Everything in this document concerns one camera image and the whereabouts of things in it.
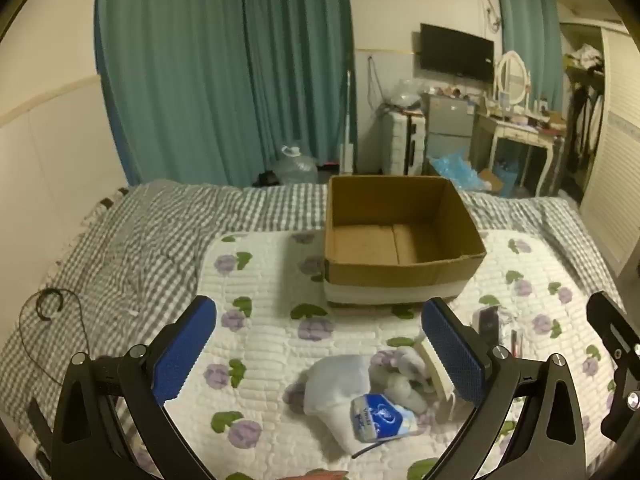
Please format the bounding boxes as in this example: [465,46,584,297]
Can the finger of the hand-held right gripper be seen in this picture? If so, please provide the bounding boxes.
[586,291,640,441]

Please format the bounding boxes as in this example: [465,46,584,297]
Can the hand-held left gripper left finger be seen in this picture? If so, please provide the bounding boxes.
[50,296,217,480]

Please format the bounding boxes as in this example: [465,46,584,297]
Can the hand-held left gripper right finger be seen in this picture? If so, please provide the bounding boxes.
[421,297,587,480]

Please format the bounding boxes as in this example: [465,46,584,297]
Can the white plush toy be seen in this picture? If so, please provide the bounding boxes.
[372,345,437,412]

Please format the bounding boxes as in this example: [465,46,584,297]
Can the brown cardboard box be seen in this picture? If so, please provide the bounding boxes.
[324,175,487,291]

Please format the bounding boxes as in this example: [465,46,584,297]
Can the black flat case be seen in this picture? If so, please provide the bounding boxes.
[472,305,502,349]

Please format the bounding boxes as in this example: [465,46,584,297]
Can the white slab under box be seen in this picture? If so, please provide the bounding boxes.
[324,277,468,309]

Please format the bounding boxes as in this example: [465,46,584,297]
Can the floral quilted mat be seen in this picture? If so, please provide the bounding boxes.
[115,230,632,480]

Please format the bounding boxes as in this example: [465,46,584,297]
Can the blue tissue packet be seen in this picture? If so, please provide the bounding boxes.
[350,394,419,444]

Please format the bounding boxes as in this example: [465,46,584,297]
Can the floor cardboard box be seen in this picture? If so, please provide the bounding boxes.
[477,167,506,194]

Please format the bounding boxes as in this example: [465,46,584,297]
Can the blue plastic bags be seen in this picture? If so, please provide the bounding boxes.
[429,150,493,194]

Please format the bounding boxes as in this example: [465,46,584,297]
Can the white louvered door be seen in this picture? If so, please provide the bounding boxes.
[579,27,640,277]

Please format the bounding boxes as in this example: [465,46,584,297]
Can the clear water jug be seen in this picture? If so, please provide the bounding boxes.
[274,145,319,187]

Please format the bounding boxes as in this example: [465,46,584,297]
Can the white dressing table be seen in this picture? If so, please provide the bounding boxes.
[472,109,567,197]

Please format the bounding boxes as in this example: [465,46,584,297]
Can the white suitcase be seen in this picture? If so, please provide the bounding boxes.
[383,110,429,177]

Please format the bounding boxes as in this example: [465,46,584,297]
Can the open wardrobe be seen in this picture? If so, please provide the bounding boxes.
[559,22,607,197]

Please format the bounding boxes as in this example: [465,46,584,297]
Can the grey mini fridge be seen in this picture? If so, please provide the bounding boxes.
[424,94,477,175]

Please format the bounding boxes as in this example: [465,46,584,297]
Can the white stick mop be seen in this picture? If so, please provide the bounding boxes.
[340,71,357,177]

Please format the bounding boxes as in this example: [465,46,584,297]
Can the clear plastic bag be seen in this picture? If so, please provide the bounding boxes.
[382,78,424,112]

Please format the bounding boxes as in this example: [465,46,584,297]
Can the white oval mirror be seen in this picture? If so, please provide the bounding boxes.
[495,50,532,111]

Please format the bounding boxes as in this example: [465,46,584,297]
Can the wide teal curtain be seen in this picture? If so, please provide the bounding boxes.
[95,0,253,188]

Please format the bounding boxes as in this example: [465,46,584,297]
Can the narrow teal curtain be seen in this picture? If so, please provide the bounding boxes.
[492,0,564,112]

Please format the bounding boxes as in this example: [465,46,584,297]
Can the black wall cable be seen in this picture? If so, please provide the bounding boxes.
[367,55,382,112]

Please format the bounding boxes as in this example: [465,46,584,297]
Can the black wall television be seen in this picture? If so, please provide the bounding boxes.
[419,22,496,86]

